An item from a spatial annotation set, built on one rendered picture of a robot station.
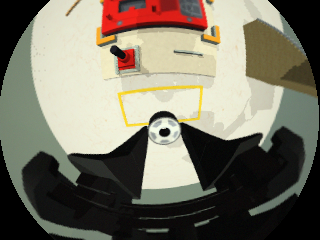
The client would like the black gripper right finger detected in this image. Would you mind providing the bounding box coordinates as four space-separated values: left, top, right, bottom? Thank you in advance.
180 121 263 191

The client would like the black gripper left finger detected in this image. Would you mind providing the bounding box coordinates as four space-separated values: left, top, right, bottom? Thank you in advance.
68 125 149 200

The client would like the black tyre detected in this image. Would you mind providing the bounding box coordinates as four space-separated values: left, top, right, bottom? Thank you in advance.
148 112 183 145

